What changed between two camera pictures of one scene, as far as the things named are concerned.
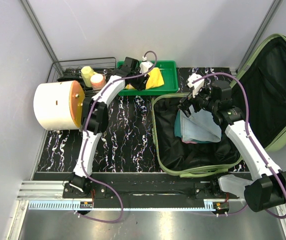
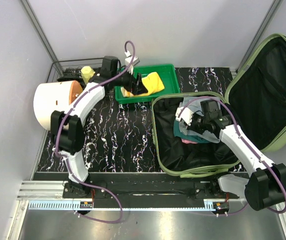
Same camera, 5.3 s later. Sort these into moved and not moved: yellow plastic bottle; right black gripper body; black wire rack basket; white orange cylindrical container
Moved: right black gripper body
Not moved: white orange cylindrical container; yellow plastic bottle; black wire rack basket
